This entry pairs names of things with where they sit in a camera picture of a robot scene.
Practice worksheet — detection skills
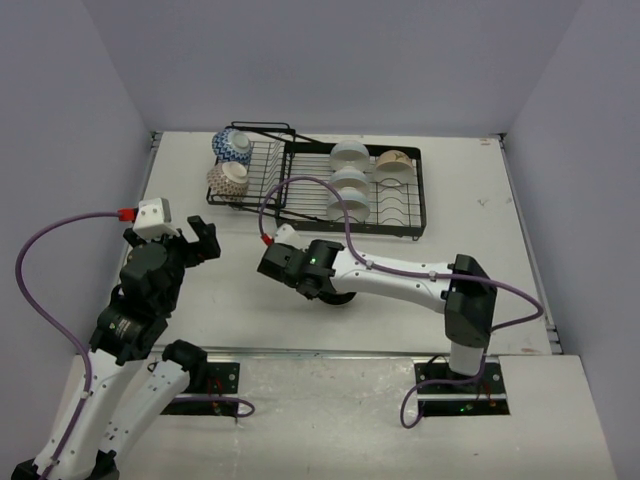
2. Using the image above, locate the black bowl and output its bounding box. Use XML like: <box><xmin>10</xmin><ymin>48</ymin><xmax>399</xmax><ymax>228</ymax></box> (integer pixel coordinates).
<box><xmin>318</xmin><ymin>292</ymin><xmax>356</xmax><ymax>306</ymax></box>

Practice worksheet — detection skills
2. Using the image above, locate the beige bowl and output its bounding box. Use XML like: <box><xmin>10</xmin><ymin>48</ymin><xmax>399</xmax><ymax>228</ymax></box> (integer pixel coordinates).
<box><xmin>373</xmin><ymin>150</ymin><xmax>414</xmax><ymax>184</ymax></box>

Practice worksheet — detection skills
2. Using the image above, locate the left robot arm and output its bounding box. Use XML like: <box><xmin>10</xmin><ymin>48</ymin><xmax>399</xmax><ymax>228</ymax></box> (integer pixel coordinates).
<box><xmin>11</xmin><ymin>210</ymin><xmax>221</xmax><ymax>479</ymax></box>

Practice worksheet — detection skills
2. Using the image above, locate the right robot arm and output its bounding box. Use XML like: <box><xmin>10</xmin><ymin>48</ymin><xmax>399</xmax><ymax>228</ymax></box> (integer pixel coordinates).
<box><xmin>257</xmin><ymin>240</ymin><xmax>497</xmax><ymax>393</ymax></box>

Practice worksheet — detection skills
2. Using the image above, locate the brown floral patterned bowl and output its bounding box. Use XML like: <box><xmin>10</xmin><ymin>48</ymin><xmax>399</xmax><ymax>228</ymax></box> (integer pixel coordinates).
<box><xmin>206</xmin><ymin>162</ymin><xmax>249</xmax><ymax>201</ymax></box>

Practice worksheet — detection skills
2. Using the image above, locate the light blue bowl front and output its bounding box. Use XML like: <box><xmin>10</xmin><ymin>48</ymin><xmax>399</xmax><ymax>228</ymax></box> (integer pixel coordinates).
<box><xmin>326</xmin><ymin>187</ymin><xmax>370</xmax><ymax>223</ymax></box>

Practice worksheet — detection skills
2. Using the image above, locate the light blue bowl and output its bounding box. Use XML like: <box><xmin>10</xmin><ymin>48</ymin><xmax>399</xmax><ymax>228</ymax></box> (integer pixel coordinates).
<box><xmin>326</xmin><ymin>187</ymin><xmax>370</xmax><ymax>223</ymax></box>
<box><xmin>329</xmin><ymin>166</ymin><xmax>370</xmax><ymax>196</ymax></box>
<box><xmin>329</xmin><ymin>140</ymin><xmax>370</xmax><ymax>172</ymax></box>

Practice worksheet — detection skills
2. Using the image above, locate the light blue bowl middle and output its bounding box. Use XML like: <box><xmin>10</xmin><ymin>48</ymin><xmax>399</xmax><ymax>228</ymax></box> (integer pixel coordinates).
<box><xmin>329</xmin><ymin>166</ymin><xmax>370</xmax><ymax>196</ymax></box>

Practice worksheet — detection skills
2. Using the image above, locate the blue zigzag patterned bowl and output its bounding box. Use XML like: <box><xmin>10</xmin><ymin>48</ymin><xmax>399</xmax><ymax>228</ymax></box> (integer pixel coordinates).
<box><xmin>211</xmin><ymin>128</ymin><xmax>253</xmax><ymax>167</ymax></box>

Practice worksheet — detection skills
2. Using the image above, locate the light blue bowl rear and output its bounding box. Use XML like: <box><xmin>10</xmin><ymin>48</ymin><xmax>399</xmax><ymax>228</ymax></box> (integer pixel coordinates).
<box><xmin>329</xmin><ymin>140</ymin><xmax>370</xmax><ymax>172</ymax></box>

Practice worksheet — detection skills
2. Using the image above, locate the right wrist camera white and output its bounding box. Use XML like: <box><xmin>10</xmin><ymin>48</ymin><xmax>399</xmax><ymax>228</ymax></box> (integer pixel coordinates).
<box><xmin>273</xmin><ymin>223</ymin><xmax>306</xmax><ymax>249</ymax></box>

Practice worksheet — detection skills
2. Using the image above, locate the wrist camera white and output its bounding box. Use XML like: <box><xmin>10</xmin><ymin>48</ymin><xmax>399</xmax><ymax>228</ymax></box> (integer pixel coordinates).
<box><xmin>133</xmin><ymin>198</ymin><xmax>177</xmax><ymax>240</ymax></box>
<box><xmin>273</xmin><ymin>223</ymin><xmax>306</xmax><ymax>249</ymax></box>

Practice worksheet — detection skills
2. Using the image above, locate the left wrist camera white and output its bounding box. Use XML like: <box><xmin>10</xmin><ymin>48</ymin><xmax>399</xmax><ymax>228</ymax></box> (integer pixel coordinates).
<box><xmin>133</xmin><ymin>198</ymin><xmax>177</xmax><ymax>240</ymax></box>

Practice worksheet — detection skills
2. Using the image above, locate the black wire dish rack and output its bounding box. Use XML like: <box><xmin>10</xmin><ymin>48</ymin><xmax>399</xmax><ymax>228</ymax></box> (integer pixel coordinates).
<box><xmin>206</xmin><ymin>121</ymin><xmax>427</xmax><ymax>241</ymax></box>

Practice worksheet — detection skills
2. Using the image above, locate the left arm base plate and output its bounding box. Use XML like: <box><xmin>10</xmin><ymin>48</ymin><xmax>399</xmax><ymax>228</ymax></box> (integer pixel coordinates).
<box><xmin>162</xmin><ymin>362</ymin><xmax>240</xmax><ymax>417</ymax></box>

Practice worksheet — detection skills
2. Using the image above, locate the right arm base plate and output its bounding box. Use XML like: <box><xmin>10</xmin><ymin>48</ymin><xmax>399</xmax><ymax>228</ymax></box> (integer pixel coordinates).
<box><xmin>416</xmin><ymin>359</ymin><xmax>510</xmax><ymax>418</ymax></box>

